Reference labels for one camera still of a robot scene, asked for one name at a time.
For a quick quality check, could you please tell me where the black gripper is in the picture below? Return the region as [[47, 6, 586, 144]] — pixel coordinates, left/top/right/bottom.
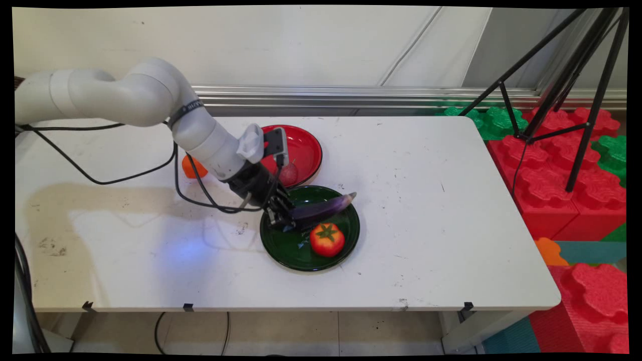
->
[[225, 160, 302, 233]]

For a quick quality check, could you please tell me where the purple toy eggplant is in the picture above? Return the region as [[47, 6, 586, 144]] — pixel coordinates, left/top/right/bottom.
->
[[288, 192, 358, 232]]

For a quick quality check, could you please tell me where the dark green plate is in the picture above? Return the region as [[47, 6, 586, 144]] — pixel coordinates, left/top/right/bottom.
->
[[260, 185, 361, 273]]

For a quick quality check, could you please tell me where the red toy tomato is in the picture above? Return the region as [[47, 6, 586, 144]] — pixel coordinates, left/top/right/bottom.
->
[[309, 223, 346, 258]]

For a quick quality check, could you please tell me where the red plate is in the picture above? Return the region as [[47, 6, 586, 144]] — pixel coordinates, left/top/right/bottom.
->
[[260, 124, 324, 189]]

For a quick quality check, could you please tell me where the orange toy fruit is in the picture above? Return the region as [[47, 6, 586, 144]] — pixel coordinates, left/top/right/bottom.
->
[[181, 154, 209, 180]]

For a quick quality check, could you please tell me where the white table leg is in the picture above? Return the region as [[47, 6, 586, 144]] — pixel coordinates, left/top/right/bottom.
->
[[440, 310, 533, 354]]

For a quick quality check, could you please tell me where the green foam block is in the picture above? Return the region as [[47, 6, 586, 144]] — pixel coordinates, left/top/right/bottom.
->
[[435, 102, 530, 141], [591, 135, 628, 189]]

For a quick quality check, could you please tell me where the teal foam mat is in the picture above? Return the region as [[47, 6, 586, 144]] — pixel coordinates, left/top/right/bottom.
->
[[554, 241, 627, 266], [481, 316, 542, 354]]

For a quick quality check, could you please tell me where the large red foam block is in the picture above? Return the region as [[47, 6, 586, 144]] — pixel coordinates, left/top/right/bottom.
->
[[487, 107, 627, 242]]

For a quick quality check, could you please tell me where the orange foam piece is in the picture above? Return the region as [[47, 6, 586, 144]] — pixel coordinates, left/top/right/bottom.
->
[[534, 237, 570, 267]]

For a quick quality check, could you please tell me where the black tripod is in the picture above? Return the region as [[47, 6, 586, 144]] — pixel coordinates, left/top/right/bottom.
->
[[459, 8, 630, 194]]

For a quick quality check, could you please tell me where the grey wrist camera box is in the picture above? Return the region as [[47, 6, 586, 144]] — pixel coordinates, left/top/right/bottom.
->
[[261, 126, 289, 168]]

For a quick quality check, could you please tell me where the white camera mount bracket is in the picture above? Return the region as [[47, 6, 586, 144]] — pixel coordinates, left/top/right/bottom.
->
[[236, 123, 265, 164]]

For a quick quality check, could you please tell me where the black strap on arm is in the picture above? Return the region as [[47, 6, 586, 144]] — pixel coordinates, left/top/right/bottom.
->
[[168, 99, 206, 129]]

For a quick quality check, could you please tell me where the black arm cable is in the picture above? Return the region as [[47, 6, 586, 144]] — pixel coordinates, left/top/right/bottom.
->
[[15, 119, 282, 215]]

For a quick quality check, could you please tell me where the aluminium wall rail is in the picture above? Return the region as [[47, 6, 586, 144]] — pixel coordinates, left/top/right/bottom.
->
[[191, 84, 627, 111]]

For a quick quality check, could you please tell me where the black floor cable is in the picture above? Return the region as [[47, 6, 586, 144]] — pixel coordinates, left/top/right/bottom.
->
[[153, 312, 231, 356]]

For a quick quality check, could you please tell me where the black cable bundle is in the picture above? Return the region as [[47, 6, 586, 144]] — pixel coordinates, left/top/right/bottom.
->
[[14, 235, 52, 354]]

